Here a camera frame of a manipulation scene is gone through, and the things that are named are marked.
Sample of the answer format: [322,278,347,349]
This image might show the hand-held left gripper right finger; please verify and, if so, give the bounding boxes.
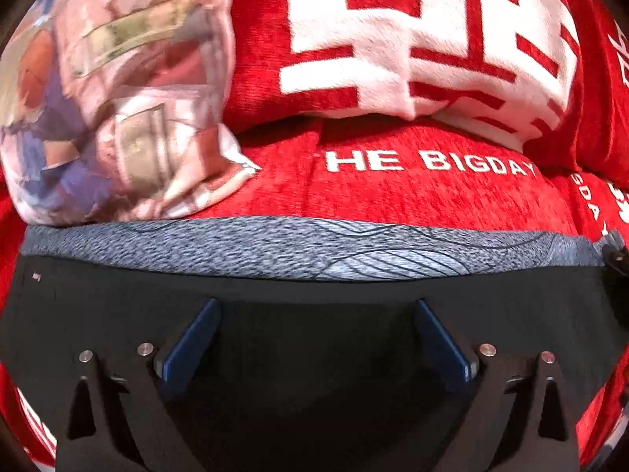
[414,299,581,472]

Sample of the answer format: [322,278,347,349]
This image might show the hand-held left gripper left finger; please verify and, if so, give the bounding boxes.
[56,298,222,472]

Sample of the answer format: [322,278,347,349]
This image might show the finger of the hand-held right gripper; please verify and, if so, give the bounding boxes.
[602,233,629,274]

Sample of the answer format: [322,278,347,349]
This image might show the black pants with grey waistband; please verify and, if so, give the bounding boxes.
[0,216,627,472]

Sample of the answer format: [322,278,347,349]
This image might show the red blanket with white print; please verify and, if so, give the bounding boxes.
[0,117,629,469]

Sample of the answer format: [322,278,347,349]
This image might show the printed pillow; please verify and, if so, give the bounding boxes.
[0,0,262,228]

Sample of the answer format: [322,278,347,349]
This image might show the red cushion with white print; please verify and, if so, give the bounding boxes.
[221,0,629,178]

